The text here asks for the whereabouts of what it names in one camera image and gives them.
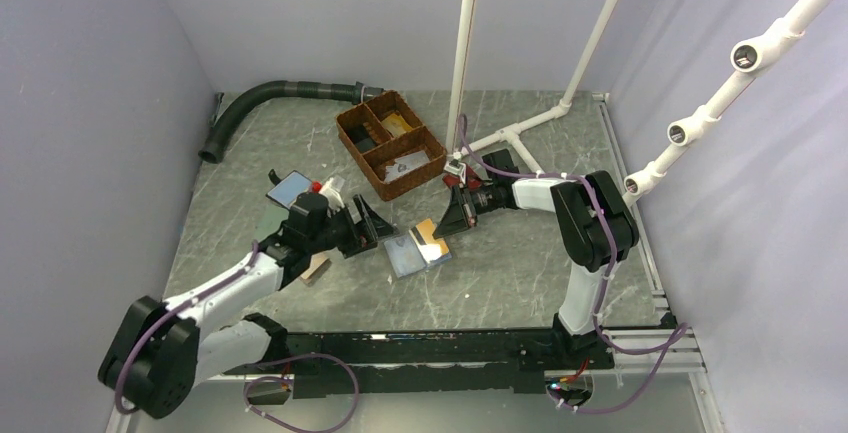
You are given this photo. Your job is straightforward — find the black card in basket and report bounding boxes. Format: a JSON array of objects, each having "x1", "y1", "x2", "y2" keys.
[{"x1": 346, "y1": 125, "x2": 378, "y2": 153}]

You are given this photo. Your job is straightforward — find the brown woven divided basket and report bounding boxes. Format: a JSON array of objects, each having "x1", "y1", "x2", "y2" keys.
[{"x1": 335, "y1": 90, "x2": 447, "y2": 201}]

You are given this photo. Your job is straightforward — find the beige snap card holder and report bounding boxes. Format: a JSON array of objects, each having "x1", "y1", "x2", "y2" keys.
[{"x1": 299, "y1": 253, "x2": 332, "y2": 287}]

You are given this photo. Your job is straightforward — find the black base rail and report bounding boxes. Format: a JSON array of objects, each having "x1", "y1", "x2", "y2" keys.
[{"x1": 229, "y1": 327, "x2": 615, "y2": 399}]

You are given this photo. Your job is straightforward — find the open blue card wallet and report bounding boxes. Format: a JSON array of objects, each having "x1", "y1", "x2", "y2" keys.
[{"x1": 266, "y1": 169, "x2": 313, "y2": 209}]

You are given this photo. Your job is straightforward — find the green card holder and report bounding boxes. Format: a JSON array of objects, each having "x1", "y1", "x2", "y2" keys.
[{"x1": 255, "y1": 206, "x2": 288, "y2": 241}]

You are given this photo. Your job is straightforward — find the white PVC pipe frame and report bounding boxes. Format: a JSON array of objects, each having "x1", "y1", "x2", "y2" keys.
[{"x1": 445, "y1": 0, "x2": 641, "y2": 177}]

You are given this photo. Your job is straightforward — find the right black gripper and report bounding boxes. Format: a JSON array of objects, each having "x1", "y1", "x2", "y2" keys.
[{"x1": 433, "y1": 183, "x2": 499, "y2": 239}]

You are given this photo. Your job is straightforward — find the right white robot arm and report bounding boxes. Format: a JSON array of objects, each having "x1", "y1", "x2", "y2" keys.
[{"x1": 433, "y1": 149, "x2": 639, "y2": 368}]

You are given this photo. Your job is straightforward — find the black corrugated hose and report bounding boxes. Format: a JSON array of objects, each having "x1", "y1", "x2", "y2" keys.
[{"x1": 197, "y1": 80, "x2": 388, "y2": 166}]

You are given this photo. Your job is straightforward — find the red leather wallet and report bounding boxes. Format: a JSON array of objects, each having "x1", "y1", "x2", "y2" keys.
[{"x1": 442, "y1": 174, "x2": 484, "y2": 191}]

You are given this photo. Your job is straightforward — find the cards in basket front compartment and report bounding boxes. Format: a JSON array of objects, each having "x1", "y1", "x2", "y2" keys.
[{"x1": 384, "y1": 151, "x2": 430, "y2": 183}]

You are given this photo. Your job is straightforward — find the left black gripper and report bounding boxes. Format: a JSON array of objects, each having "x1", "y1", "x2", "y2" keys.
[{"x1": 307, "y1": 194, "x2": 398, "y2": 258}]

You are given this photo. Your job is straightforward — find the white pipe camera boom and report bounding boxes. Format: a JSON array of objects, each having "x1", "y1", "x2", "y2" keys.
[{"x1": 623, "y1": 0, "x2": 833, "y2": 207}]

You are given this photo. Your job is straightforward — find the grey leather card holder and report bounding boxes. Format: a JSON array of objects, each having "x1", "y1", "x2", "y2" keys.
[{"x1": 383, "y1": 227, "x2": 453, "y2": 279}]

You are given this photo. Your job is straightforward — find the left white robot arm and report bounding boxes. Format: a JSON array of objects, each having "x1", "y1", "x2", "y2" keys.
[{"x1": 97, "y1": 192, "x2": 398, "y2": 419}]

